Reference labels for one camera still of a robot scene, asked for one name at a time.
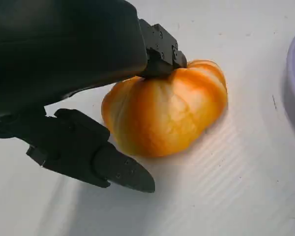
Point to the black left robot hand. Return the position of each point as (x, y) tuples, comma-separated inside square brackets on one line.
[(51, 49)]

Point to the orange and white bread roll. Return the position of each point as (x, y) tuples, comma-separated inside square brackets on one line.
[(167, 113)]

